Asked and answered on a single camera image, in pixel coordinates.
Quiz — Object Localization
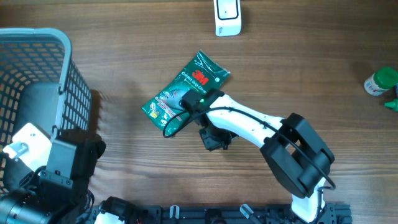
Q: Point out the green 3M gloves packet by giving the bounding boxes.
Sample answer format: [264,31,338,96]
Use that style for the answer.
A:
[142,50,230,136]

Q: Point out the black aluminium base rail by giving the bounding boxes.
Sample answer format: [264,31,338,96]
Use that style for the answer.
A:
[133,203,353,224]

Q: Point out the red sauce bottle green cap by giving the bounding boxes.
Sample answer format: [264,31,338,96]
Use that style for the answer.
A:
[384,98,398,112]

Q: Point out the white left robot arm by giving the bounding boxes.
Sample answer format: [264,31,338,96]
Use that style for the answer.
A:
[1,129,137,223]

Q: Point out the green lid plastic jar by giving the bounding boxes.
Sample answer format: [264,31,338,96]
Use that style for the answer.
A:
[364,67,398,96]

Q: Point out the grey plastic mesh basket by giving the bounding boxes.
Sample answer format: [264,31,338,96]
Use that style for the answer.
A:
[1,28,92,196]

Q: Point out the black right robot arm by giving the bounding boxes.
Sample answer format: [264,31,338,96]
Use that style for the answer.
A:
[179,89,336,223]

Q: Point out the white barcode scanner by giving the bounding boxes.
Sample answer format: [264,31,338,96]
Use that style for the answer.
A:
[213,0,242,37]

